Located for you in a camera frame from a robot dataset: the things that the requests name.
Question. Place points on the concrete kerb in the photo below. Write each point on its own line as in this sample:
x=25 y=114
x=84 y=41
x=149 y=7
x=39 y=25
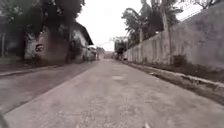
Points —
x=200 y=81

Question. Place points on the big dark leafy tree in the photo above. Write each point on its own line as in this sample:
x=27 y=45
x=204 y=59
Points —
x=43 y=13

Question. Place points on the trees behind wall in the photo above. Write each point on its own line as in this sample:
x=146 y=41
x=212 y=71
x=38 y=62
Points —
x=150 y=20

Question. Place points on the raised concrete pavement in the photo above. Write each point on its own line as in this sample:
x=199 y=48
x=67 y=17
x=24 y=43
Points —
x=26 y=70

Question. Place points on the grey concrete road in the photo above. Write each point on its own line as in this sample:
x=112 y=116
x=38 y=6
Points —
x=113 y=96

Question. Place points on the long grey concrete wall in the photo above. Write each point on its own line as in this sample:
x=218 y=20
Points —
x=200 y=40

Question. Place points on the robot's own part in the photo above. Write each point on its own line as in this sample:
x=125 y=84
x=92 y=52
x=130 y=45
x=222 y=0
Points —
x=146 y=126

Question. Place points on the building with pitched roof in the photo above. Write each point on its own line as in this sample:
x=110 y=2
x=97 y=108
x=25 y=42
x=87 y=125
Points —
x=53 y=46

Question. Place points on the dark dirt strip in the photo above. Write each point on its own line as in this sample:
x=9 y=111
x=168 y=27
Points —
x=200 y=71

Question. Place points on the small distant tree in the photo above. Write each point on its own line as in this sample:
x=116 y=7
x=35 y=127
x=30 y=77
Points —
x=120 y=45

